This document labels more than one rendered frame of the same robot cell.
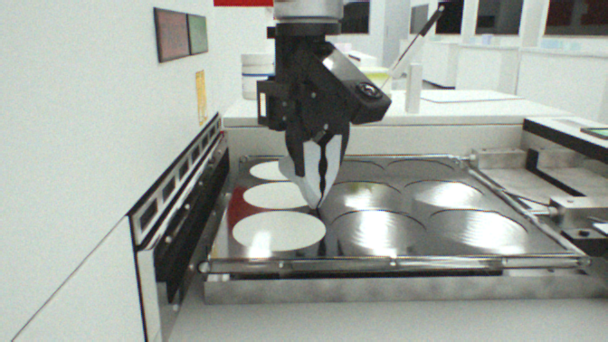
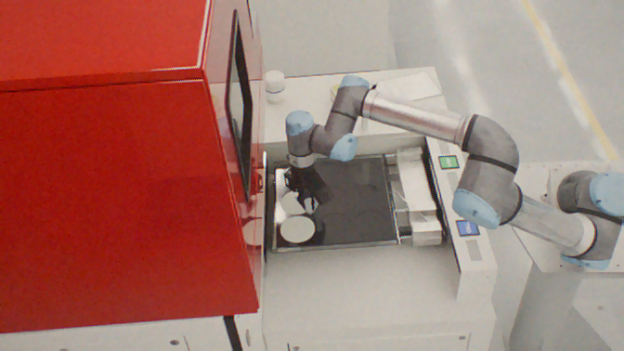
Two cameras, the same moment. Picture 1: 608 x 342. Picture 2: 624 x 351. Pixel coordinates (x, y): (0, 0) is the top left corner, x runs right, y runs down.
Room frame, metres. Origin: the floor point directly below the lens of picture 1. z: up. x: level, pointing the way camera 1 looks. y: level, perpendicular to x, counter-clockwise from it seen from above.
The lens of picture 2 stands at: (-0.72, -0.10, 2.27)
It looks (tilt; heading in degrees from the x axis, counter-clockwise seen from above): 45 degrees down; 4
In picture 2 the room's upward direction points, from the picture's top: 5 degrees counter-clockwise
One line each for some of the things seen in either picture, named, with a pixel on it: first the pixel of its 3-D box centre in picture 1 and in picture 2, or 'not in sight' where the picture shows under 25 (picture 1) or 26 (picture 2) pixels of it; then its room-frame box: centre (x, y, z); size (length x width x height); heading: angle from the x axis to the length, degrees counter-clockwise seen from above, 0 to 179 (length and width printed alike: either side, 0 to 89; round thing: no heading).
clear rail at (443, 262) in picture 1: (395, 263); (336, 246); (0.37, -0.08, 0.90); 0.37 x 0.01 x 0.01; 92
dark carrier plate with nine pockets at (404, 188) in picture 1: (362, 194); (331, 200); (0.55, -0.08, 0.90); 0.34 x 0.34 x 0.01; 2
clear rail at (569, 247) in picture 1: (497, 194); (391, 196); (0.55, -0.26, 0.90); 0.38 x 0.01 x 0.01; 2
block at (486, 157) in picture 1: (498, 156); (409, 153); (0.74, -0.33, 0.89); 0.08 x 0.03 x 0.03; 92
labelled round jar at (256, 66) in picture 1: (257, 75); (275, 87); (0.98, 0.10, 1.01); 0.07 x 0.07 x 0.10
